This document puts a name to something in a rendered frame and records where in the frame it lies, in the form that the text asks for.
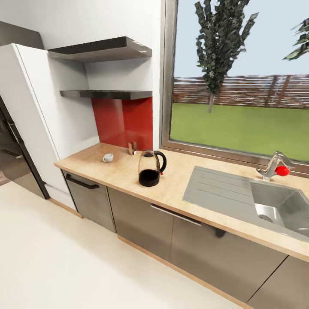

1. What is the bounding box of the coffee cup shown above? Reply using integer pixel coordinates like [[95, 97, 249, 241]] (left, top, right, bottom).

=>
[[104, 154, 113, 163]]

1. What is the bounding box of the electric kettle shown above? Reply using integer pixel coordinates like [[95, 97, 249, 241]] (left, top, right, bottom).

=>
[[138, 150, 167, 187]]

